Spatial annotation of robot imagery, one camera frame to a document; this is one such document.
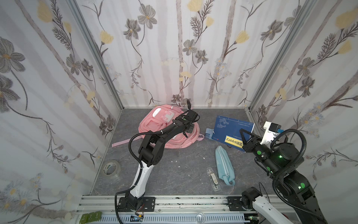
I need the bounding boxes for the blue paperback book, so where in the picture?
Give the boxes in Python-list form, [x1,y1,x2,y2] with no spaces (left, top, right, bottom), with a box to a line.
[211,115,255,152]

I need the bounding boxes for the pink school backpack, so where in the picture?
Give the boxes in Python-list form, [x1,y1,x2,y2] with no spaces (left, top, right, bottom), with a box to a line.
[111,104,205,149]

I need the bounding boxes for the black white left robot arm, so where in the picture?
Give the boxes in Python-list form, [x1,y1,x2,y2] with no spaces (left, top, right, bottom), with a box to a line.
[115,100,204,211]

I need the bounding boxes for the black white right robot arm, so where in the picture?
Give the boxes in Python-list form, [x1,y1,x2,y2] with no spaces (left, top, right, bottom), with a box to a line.
[240,129,327,224]

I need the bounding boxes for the blue pencil sharpener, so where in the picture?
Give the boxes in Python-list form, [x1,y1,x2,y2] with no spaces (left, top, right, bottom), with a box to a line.
[205,128,214,140]

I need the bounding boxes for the light blue pencil case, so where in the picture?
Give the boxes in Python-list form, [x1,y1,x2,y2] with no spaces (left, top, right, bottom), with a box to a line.
[215,146,235,186]

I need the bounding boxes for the clear plastic stapler box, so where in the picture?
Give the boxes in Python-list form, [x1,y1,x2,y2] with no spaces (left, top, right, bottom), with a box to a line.
[207,168,221,191]

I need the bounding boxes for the clear tape roll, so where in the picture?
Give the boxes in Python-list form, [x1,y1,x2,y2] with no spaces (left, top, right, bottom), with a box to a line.
[100,160,121,179]

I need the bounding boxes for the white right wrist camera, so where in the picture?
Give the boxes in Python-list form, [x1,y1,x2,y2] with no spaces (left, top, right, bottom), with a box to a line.
[260,121,283,145]

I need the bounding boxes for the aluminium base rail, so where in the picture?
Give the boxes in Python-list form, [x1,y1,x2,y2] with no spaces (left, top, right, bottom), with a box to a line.
[74,194,308,224]

